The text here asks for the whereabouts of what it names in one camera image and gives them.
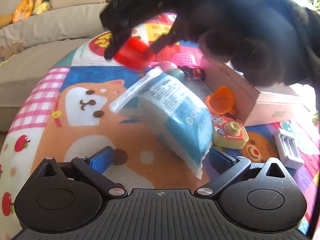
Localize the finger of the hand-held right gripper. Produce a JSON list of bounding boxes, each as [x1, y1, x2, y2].
[[99, 0, 160, 61], [149, 17, 191, 55]]

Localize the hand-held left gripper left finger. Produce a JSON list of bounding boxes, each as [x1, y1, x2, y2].
[[35, 145, 128, 198]]

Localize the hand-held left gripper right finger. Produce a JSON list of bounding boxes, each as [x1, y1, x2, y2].
[[197, 148, 288, 199]]

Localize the red plastic cup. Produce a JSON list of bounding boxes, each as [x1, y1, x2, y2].
[[114, 37, 155, 70]]

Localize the blue and white wipes pack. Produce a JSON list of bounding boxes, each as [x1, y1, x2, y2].
[[109, 66, 213, 180]]

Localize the cardboard box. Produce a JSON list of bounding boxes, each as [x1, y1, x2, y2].
[[201, 55, 310, 127]]

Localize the pink and teal toy bottle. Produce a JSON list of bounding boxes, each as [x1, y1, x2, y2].
[[160, 61, 185, 80]]

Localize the orange toy cup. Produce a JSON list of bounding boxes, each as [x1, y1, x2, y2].
[[205, 86, 237, 114]]

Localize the white battery charger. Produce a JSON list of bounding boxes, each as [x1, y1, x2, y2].
[[274, 127, 305, 169]]

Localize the colourful printed play mat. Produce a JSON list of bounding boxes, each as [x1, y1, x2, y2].
[[0, 12, 320, 240]]

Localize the yellow plush toy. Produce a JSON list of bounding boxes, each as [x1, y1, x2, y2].
[[32, 0, 50, 15]]

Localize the beige sofa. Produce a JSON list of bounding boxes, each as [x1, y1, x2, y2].
[[0, 0, 110, 132]]

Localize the orange plush toy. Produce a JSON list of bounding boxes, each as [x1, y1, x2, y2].
[[12, 0, 34, 23]]

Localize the brown plush toy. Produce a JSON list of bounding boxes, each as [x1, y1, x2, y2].
[[0, 42, 25, 60]]

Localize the yellow plush cushion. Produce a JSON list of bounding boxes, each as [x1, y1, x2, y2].
[[0, 15, 13, 29]]

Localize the red and yellow toy camera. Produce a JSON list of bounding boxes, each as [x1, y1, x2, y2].
[[211, 114, 250, 149]]

